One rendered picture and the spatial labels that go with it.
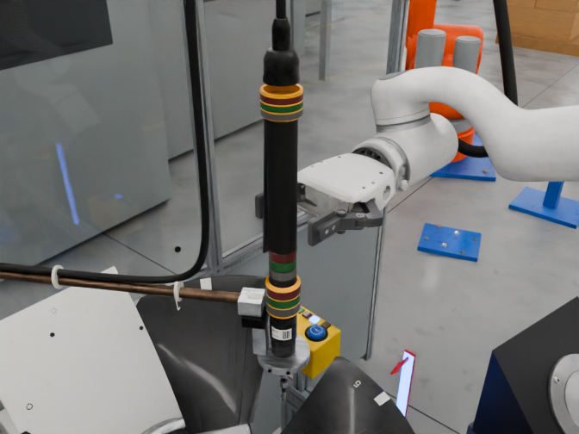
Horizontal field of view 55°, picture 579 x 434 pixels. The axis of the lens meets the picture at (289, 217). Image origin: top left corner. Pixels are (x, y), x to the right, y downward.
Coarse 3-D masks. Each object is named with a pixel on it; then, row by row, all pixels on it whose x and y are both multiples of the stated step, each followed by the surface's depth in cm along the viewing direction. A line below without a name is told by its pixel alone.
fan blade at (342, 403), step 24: (336, 360) 107; (336, 384) 103; (312, 408) 98; (336, 408) 99; (360, 408) 99; (384, 408) 101; (288, 432) 94; (312, 432) 94; (336, 432) 94; (360, 432) 95; (384, 432) 97; (408, 432) 99
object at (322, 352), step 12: (300, 324) 133; (312, 324) 133; (324, 336) 130; (336, 336) 131; (312, 348) 126; (324, 348) 129; (336, 348) 133; (312, 360) 127; (324, 360) 131; (312, 372) 129
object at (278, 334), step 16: (272, 32) 53; (288, 32) 52; (272, 48) 54; (288, 48) 53; (272, 64) 53; (288, 64) 53; (272, 80) 54; (288, 80) 54; (272, 320) 70; (288, 320) 70; (272, 336) 71; (288, 336) 71; (272, 352) 73; (288, 352) 72
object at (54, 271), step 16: (192, 0) 53; (192, 16) 53; (192, 32) 54; (192, 48) 55; (192, 64) 56; (192, 80) 57; (192, 96) 58; (208, 192) 64; (208, 208) 64; (208, 224) 65; (208, 240) 67; (32, 272) 74; (48, 272) 73; (64, 272) 73; (80, 272) 73; (96, 272) 73; (192, 272) 69; (176, 288) 70
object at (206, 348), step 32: (224, 288) 89; (160, 320) 88; (192, 320) 88; (224, 320) 87; (160, 352) 88; (192, 352) 87; (224, 352) 86; (192, 384) 86; (224, 384) 85; (256, 384) 84; (192, 416) 85; (224, 416) 84
